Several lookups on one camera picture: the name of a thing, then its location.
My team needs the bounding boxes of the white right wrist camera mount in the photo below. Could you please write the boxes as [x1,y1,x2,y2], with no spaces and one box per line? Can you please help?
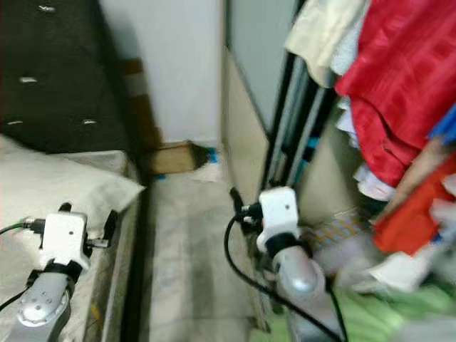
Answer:
[259,187,299,250]

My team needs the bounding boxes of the green mat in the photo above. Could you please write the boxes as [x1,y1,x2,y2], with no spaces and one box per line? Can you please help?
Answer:
[249,285,456,342]

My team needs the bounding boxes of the orange-red cloth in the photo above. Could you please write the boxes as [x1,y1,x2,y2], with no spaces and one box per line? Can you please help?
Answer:
[373,153,456,256]

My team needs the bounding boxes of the grey sliding wardrobe door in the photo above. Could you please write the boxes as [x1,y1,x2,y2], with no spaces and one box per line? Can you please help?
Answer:
[221,0,339,193]

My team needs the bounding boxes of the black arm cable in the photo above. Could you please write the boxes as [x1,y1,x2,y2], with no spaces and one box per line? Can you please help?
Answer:
[224,214,346,342]
[0,221,43,311]

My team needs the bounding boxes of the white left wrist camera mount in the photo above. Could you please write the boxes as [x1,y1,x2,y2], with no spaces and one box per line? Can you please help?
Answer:
[41,212,90,271]

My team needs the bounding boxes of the cream cloth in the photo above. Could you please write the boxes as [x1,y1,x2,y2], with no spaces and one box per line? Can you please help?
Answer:
[285,0,371,68]

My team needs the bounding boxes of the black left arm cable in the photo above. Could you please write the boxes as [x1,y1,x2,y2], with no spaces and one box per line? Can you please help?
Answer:
[0,221,43,311]

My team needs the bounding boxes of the blue cloth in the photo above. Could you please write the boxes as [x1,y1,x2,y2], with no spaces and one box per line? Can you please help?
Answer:
[431,103,456,147]

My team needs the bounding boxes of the red shiny cloth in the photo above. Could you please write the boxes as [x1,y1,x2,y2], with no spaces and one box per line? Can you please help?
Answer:
[335,0,456,187]

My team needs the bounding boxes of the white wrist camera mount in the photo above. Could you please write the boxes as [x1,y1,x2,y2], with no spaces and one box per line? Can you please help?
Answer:
[259,187,299,250]
[41,212,90,271]

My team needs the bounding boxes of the white cloth piece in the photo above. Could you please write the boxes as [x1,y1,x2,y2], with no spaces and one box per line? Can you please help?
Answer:
[363,249,444,293]

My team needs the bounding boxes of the dark tufted headboard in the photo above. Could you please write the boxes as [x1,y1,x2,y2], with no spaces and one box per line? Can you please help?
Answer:
[0,0,140,156]

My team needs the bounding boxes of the white pillow with tree print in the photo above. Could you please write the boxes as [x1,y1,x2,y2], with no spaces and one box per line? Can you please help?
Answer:
[0,135,147,239]

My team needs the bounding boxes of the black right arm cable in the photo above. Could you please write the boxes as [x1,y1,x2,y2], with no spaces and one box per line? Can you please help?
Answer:
[224,214,346,342]

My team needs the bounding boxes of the quilted beige bed mattress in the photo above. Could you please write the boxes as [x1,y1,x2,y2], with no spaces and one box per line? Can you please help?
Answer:
[0,153,142,342]

